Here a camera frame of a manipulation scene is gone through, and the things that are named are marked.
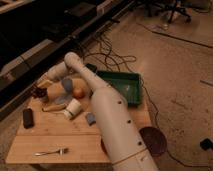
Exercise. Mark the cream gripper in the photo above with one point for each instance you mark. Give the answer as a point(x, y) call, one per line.
point(45, 83)

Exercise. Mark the dark grape bunch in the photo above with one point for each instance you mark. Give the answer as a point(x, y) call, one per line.
point(38, 92)

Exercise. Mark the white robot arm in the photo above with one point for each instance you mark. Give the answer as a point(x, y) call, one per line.
point(122, 140)

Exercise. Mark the white paper cup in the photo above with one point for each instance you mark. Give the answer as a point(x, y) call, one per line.
point(73, 109)

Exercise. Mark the light blue plate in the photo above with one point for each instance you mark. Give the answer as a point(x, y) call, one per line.
point(63, 99)

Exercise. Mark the yellow banana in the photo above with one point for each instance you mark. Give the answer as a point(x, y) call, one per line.
point(53, 108)

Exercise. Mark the yellow apple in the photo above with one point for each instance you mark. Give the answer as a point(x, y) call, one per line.
point(78, 93)

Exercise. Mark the black rectangular block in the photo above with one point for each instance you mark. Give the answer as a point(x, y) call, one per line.
point(28, 120)

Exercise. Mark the blue cloth sponge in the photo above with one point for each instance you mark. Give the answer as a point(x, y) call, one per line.
point(90, 118)

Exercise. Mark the silver fork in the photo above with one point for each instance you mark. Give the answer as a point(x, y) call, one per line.
point(59, 151)

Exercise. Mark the green plastic tray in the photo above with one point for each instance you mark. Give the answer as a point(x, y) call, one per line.
point(127, 84)

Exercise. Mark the orange translucent bowl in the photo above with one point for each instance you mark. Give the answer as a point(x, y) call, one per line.
point(103, 147)

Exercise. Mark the dark round floor disc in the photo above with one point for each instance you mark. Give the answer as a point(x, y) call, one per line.
point(155, 140)

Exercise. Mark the office chair base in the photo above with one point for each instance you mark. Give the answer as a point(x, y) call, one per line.
point(171, 6)

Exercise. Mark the black object on floor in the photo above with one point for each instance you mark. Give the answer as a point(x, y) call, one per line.
point(206, 144)

